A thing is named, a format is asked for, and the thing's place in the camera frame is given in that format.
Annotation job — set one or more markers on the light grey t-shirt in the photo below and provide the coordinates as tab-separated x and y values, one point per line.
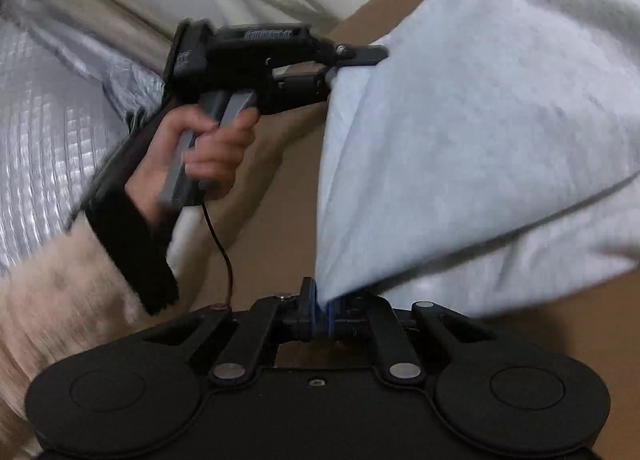
475	115

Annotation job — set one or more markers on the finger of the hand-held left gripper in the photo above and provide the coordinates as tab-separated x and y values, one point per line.
365	54
328	77

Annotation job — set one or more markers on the silver quilted insulation sheet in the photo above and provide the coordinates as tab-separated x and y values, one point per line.
40	140

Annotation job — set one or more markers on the person's left forearm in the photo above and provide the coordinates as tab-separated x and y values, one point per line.
60	280

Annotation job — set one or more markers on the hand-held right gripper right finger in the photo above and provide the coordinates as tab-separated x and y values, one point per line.
333	324

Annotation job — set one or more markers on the person's left hand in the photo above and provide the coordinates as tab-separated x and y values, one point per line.
215	155

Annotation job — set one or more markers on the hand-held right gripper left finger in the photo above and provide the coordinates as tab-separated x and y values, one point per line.
310	310

